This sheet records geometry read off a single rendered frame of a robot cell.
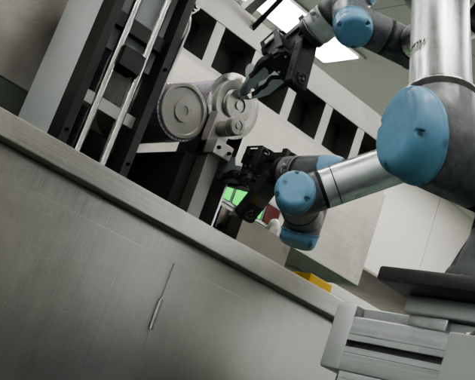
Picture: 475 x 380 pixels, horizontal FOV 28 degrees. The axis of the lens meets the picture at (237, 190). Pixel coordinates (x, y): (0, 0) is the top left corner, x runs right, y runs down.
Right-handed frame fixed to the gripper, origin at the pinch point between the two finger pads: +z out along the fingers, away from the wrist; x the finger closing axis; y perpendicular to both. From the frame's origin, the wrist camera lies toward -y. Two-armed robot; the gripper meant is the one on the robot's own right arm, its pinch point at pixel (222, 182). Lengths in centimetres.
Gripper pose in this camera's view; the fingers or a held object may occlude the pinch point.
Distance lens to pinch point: 210.9
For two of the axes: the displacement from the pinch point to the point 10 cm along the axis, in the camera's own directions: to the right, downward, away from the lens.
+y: 3.3, -9.1, 2.7
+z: -6.5, -0.1, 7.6
